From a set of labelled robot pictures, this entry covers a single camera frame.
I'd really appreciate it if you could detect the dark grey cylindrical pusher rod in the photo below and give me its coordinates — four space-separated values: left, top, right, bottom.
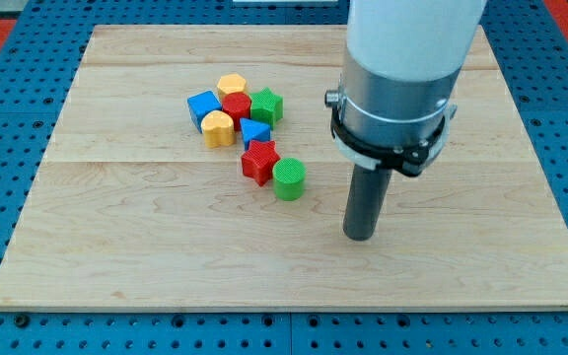
342 165 392 242

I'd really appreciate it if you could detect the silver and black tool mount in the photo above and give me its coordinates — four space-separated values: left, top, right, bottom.
325 49 458 178

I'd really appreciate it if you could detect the green cylinder block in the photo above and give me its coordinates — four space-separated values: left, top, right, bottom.
272 158 307 201

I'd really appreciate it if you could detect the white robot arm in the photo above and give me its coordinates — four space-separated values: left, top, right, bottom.
324 0 486 241

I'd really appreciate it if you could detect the blue cube block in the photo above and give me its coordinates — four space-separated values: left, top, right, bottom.
186 91 222 133

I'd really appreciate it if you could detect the red star block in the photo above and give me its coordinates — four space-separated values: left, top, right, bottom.
241 140 280 186

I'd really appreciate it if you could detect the green star block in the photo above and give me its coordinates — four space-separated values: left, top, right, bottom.
249 87 283 130

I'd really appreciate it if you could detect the blue triangle block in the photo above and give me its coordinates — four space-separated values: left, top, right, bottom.
240 118 271 151

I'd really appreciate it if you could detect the red cylinder block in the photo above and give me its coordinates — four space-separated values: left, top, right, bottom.
222 92 251 131

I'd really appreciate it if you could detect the yellow heart block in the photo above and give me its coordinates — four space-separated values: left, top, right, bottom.
201 110 236 148

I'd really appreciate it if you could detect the yellow hexagon block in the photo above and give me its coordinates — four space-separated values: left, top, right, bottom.
216 73 249 102

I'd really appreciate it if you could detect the wooden board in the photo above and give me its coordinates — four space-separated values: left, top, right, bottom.
0 25 568 313

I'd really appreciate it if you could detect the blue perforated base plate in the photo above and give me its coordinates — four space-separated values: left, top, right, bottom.
0 0 568 354

